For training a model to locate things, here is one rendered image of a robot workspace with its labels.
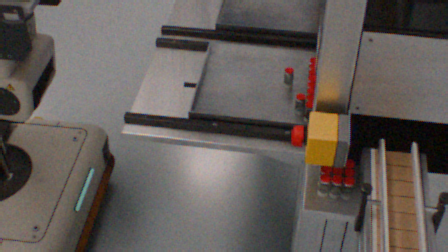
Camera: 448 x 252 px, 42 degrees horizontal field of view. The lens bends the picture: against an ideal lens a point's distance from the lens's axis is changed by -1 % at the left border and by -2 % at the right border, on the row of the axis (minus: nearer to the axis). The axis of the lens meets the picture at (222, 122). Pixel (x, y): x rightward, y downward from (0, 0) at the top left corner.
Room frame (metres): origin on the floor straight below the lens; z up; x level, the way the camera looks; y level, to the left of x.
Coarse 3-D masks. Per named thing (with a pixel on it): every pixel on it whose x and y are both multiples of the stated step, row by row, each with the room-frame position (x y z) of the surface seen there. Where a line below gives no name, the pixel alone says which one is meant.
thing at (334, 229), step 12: (360, 156) 0.85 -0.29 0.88; (432, 156) 0.85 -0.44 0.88; (444, 156) 0.85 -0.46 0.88; (300, 168) 1.22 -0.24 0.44; (432, 168) 0.81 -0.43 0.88; (444, 168) 0.81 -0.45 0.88; (300, 180) 1.06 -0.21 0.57; (432, 180) 0.80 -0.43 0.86; (444, 180) 0.79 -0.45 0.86; (432, 192) 0.80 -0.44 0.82; (432, 204) 0.80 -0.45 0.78; (444, 216) 0.79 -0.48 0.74; (336, 228) 0.83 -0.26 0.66; (348, 228) 0.83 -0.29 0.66; (444, 228) 0.79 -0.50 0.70; (324, 240) 0.83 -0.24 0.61; (336, 240) 0.83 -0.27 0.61; (348, 240) 0.82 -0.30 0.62; (444, 240) 0.79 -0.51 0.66
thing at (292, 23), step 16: (224, 0) 1.41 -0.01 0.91; (240, 0) 1.45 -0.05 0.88; (256, 0) 1.45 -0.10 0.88; (272, 0) 1.45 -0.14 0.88; (288, 0) 1.45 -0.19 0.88; (304, 0) 1.45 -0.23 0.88; (320, 0) 1.45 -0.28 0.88; (224, 16) 1.37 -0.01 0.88; (240, 16) 1.37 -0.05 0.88; (256, 16) 1.37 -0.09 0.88; (272, 16) 1.37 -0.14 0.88; (288, 16) 1.37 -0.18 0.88; (304, 16) 1.37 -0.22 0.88; (256, 32) 1.27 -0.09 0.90; (272, 32) 1.26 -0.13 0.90; (288, 32) 1.25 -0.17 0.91; (304, 32) 1.25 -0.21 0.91
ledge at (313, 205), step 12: (312, 168) 0.81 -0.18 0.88; (312, 180) 0.78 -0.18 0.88; (312, 192) 0.75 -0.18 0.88; (312, 204) 0.72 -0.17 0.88; (324, 204) 0.72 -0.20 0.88; (336, 204) 0.72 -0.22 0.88; (348, 204) 0.72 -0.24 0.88; (312, 216) 0.70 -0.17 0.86; (324, 216) 0.70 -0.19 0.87; (336, 216) 0.70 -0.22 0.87; (348, 216) 0.69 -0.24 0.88
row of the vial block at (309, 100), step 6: (312, 60) 1.11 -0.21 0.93; (312, 66) 1.09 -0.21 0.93; (312, 72) 1.07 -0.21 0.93; (312, 78) 1.04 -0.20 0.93; (312, 84) 1.02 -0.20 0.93; (312, 90) 1.00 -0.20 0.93; (306, 96) 1.00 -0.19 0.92; (312, 96) 0.98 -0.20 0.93; (306, 102) 0.97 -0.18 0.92; (312, 102) 0.96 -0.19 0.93; (306, 108) 0.95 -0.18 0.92; (306, 114) 0.95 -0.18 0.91; (306, 120) 0.95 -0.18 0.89
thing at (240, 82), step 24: (216, 48) 1.20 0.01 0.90; (240, 48) 1.19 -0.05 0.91; (264, 48) 1.18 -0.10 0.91; (216, 72) 1.12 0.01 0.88; (240, 72) 1.12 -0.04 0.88; (264, 72) 1.12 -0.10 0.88; (216, 96) 1.04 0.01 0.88; (240, 96) 1.04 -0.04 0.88; (264, 96) 1.04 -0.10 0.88; (288, 96) 1.04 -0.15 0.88; (216, 120) 0.94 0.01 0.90; (240, 120) 0.93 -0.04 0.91; (264, 120) 0.92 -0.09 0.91; (288, 120) 0.95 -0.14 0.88
